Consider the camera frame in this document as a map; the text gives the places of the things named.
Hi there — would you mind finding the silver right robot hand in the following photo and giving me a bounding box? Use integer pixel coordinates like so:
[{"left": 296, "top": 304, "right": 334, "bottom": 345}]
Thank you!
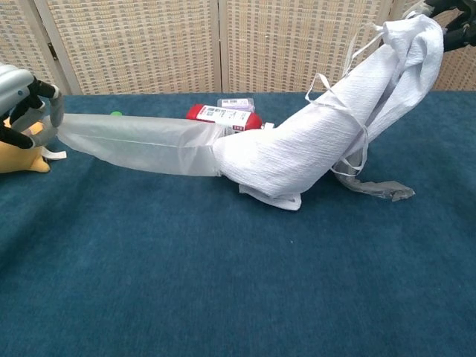
[{"left": 408, "top": 0, "right": 476, "bottom": 53}]

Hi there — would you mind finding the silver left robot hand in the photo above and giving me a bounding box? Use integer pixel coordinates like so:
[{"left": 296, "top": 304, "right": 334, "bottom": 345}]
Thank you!
[{"left": 0, "top": 62, "right": 65, "bottom": 149}]

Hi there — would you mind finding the translucent plastic zip bag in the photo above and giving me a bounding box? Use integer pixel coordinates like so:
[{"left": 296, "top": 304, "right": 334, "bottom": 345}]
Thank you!
[{"left": 57, "top": 111, "right": 224, "bottom": 178}]

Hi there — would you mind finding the white cloth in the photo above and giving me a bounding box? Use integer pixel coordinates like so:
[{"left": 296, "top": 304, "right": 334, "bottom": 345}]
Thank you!
[{"left": 211, "top": 13, "right": 446, "bottom": 212}]

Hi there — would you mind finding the grey plastic bag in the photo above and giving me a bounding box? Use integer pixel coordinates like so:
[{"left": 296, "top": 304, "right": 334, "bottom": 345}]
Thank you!
[{"left": 334, "top": 148, "right": 416, "bottom": 202}]

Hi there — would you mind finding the yellow plush toy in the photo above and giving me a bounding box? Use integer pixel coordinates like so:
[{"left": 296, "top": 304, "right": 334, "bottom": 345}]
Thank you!
[{"left": 0, "top": 118, "right": 68, "bottom": 175}]

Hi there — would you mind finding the woven folding screen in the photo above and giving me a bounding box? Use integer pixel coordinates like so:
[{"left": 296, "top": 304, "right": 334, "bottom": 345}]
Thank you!
[{"left": 0, "top": 0, "right": 476, "bottom": 98}]

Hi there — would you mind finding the red juice bottle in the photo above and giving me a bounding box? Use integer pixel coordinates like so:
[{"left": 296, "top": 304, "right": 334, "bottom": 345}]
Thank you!
[{"left": 185, "top": 103, "right": 276, "bottom": 134}]

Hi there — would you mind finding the small purple clear box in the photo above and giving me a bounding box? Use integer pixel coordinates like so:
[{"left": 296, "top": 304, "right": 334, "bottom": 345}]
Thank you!
[{"left": 216, "top": 97, "right": 256, "bottom": 112}]

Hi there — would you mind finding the blue table cover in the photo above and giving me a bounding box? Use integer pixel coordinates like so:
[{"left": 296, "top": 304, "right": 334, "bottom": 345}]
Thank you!
[{"left": 0, "top": 91, "right": 476, "bottom": 357}]

